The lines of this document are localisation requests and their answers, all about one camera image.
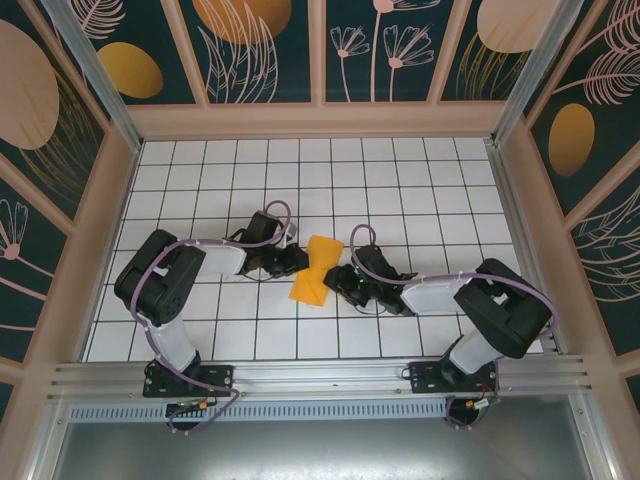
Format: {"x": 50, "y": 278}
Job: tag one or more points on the orange square paper sheet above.
{"x": 307, "y": 290}

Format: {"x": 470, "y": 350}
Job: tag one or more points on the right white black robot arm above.
{"x": 505, "y": 310}

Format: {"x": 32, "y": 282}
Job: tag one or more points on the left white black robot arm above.
{"x": 160, "y": 285}

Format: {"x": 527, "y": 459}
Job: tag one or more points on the grey metal sheet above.
{"x": 320, "y": 450}

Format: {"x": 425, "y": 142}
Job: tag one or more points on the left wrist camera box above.
{"x": 292, "y": 235}

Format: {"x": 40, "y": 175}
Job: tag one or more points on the aluminium mounting rail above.
{"x": 320, "y": 375}

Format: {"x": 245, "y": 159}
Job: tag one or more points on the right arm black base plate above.
{"x": 425, "y": 377}

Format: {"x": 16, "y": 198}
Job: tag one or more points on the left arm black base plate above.
{"x": 220, "y": 376}

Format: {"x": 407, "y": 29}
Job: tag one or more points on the aluminium side rail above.
{"x": 520, "y": 240}

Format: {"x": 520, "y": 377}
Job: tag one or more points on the aluminium corner post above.
{"x": 100, "y": 85}
{"x": 530, "y": 70}

